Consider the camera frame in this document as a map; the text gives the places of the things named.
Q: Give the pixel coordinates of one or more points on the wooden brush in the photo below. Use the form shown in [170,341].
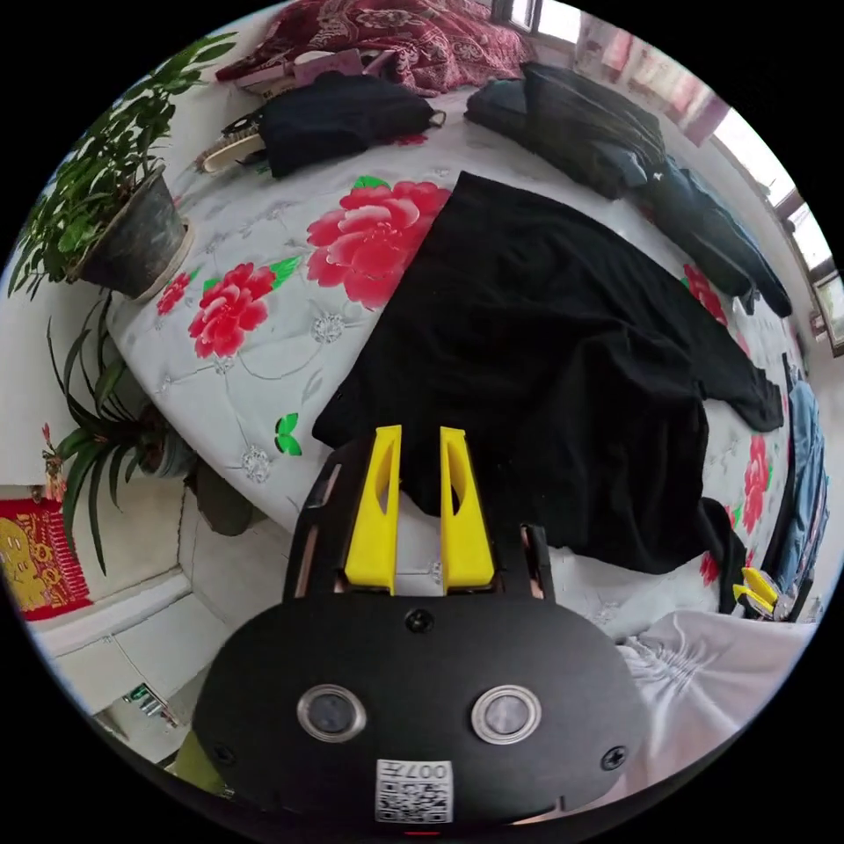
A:
[221,152]

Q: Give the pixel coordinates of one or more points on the pile of clothes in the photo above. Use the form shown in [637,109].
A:
[593,132]

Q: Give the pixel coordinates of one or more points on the black pants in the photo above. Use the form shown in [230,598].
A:
[541,369]

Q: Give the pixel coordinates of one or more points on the window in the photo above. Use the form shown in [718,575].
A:
[801,224]

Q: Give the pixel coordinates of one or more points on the blue jeans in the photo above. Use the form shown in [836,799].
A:
[808,468]

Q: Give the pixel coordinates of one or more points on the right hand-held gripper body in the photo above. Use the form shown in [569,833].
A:
[790,597]

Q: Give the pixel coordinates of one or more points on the potted leafy green plant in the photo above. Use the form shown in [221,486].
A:
[128,244]

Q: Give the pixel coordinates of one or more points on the folded black garment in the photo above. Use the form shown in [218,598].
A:
[343,122]

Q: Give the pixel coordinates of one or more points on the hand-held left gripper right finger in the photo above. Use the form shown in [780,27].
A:
[467,534]

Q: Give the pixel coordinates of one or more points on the red patterned quilt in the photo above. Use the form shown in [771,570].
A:
[422,39]

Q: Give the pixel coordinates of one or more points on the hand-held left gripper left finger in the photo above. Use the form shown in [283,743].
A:
[372,527]

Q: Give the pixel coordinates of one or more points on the potted long-leaved plant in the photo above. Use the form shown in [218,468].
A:
[99,435]

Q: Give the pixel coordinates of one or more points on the bed with floral sheet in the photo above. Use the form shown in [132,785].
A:
[264,389]

